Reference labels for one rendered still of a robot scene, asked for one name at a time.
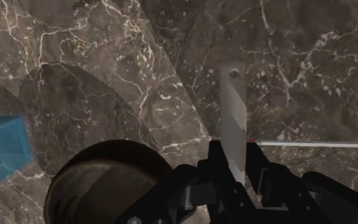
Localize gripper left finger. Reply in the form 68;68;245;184
114;139;254;224

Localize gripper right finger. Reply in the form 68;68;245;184
245;141;358;224

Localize grey metal bar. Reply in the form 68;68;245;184
218;59;248;187

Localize thin white rod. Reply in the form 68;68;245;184
249;140;358;149

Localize dark brown round bowl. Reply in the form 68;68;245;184
43;139;174;224

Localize translucent blue block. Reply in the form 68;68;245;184
0;115;32;195

